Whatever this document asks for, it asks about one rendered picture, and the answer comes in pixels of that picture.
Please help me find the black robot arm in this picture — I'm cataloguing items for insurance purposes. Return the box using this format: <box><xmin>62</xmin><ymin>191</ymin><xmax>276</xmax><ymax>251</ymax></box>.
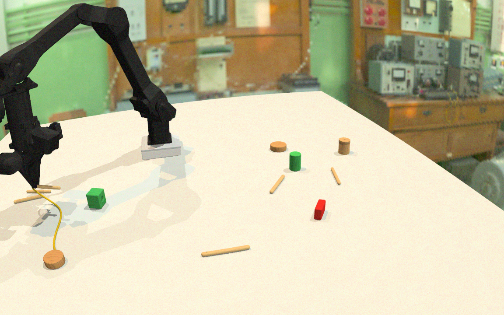
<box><xmin>0</xmin><ymin>3</ymin><xmax>176</xmax><ymax>154</ymax></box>

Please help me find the green cylinder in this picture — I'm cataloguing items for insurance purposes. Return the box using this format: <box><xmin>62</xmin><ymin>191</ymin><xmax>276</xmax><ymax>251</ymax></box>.
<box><xmin>289</xmin><ymin>151</ymin><xmax>301</xmax><ymax>172</ymax></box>

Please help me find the red rectangular block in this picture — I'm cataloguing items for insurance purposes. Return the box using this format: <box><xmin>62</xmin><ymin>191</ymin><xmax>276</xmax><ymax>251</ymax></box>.
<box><xmin>314</xmin><ymin>199</ymin><xmax>326</xmax><ymax>220</ymax></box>

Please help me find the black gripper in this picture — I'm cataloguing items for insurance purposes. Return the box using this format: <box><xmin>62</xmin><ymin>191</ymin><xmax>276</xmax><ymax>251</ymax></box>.
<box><xmin>0</xmin><ymin>113</ymin><xmax>44</xmax><ymax>189</ymax></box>

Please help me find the orange flat disc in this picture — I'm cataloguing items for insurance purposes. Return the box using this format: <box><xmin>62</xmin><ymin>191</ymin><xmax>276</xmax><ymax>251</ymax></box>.
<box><xmin>270</xmin><ymin>141</ymin><xmax>286</xmax><ymax>152</ymax></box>

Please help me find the green wooden block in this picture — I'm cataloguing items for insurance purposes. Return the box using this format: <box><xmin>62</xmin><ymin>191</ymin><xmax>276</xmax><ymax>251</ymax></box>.
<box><xmin>86</xmin><ymin>188</ymin><xmax>106</xmax><ymax>209</ymax></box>

